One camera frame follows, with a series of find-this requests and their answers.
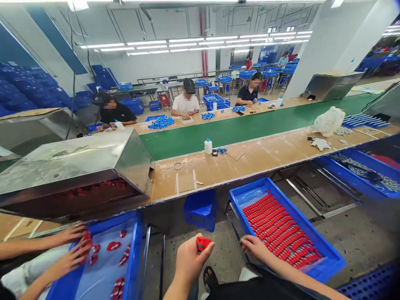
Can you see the person's left hand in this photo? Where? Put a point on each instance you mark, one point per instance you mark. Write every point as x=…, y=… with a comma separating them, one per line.
x=189, y=262

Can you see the person's right hand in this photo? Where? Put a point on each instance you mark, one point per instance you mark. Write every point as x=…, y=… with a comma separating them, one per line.
x=262, y=251

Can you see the person's right fingers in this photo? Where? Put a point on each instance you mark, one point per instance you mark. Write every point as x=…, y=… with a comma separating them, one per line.
x=253, y=240

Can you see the person's left fingers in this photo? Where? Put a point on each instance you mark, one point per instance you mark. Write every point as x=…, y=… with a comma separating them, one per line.
x=191, y=240

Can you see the person's right thumb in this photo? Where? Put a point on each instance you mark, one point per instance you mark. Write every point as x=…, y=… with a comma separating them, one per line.
x=245, y=248

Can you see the person's left thumb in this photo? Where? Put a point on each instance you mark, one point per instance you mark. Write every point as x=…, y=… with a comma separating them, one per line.
x=208, y=249

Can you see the red plastic part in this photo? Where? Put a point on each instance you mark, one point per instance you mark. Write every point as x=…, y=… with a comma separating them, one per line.
x=203, y=242

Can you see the rows of red parts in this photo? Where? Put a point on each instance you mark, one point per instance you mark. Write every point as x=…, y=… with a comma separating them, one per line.
x=281, y=228

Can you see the blue plastic stool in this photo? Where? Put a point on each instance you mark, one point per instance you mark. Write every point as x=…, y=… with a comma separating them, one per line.
x=200, y=209

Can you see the person's legs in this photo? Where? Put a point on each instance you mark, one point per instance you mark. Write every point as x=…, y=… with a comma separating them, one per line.
x=250, y=287

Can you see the white strip jig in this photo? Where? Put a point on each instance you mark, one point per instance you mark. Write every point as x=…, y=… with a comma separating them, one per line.
x=187, y=182

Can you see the blue plastic tray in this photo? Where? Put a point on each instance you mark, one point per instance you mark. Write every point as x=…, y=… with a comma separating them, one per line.
x=325, y=250
x=106, y=275

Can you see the scattered red white pieces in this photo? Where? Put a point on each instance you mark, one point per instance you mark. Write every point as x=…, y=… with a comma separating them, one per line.
x=112, y=246

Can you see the small blue parts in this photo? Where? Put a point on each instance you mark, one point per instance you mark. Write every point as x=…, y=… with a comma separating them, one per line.
x=222, y=151

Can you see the white glue bottle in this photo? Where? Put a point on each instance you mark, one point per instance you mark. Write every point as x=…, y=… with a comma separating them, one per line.
x=119, y=124
x=208, y=147
x=214, y=106
x=279, y=102

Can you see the green conveyor belt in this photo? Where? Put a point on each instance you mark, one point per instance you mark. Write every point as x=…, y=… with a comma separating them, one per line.
x=225, y=131

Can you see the white cloth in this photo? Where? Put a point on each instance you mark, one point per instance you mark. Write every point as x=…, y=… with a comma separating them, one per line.
x=320, y=143

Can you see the pile of blue parts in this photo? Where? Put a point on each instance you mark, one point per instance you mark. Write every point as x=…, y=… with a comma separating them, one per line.
x=161, y=122

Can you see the blue perforated crate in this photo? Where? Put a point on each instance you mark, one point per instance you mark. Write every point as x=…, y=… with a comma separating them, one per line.
x=372, y=284

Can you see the blue tray of grey parts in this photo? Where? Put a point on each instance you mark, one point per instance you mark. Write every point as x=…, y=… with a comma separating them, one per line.
x=362, y=175

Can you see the large steel tunnel hood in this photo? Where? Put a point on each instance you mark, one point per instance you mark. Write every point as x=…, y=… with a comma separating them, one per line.
x=72, y=168

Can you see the white desk fan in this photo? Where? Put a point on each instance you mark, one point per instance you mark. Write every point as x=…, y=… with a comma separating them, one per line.
x=328, y=120

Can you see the row of blue flat pieces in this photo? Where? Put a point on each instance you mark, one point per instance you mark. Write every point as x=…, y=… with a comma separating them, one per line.
x=365, y=121

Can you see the white square column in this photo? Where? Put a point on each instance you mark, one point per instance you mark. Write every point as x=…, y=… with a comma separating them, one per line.
x=325, y=50

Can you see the stack of blue crates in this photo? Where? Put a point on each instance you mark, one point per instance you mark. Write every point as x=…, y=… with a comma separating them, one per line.
x=28, y=90

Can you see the steel rack frame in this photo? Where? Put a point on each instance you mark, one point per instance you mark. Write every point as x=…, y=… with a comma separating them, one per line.
x=315, y=193

